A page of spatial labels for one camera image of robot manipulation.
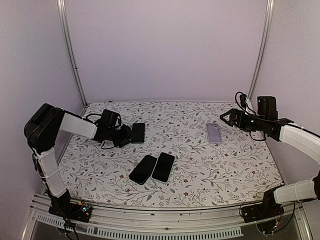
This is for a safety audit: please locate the lilac silicone phone case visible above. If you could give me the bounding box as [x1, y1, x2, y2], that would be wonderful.
[206, 123, 222, 144]

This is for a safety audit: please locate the aluminium left rear frame post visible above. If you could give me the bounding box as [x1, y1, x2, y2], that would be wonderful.
[56, 0, 88, 108]

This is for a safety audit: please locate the black phone in dark case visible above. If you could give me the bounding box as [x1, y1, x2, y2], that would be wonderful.
[128, 155, 157, 185]

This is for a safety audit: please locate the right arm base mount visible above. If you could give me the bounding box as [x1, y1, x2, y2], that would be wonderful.
[239, 187, 285, 223]

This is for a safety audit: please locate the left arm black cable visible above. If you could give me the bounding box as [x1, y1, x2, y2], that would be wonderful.
[85, 112, 103, 123]

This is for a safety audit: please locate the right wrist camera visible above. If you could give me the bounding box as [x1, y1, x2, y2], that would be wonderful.
[239, 92, 252, 113]

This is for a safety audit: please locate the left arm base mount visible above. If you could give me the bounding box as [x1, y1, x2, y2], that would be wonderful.
[48, 192, 92, 223]

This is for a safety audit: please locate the aluminium frame post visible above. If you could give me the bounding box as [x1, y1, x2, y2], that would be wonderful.
[247, 0, 275, 101]
[56, 0, 88, 108]

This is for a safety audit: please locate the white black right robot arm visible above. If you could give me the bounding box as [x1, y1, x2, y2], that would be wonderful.
[220, 91, 320, 218]

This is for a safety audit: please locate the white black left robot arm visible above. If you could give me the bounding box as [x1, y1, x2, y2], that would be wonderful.
[24, 103, 135, 217]

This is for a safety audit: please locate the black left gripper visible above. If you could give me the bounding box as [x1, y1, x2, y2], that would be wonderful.
[107, 124, 138, 148]

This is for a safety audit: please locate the aluminium front rail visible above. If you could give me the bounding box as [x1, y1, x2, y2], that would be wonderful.
[22, 193, 314, 240]

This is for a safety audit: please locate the aluminium right rear frame post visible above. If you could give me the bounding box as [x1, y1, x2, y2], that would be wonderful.
[247, 0, 275, 101]

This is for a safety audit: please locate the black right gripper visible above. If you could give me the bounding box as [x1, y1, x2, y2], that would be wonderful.
[220, 108, 268, 133]

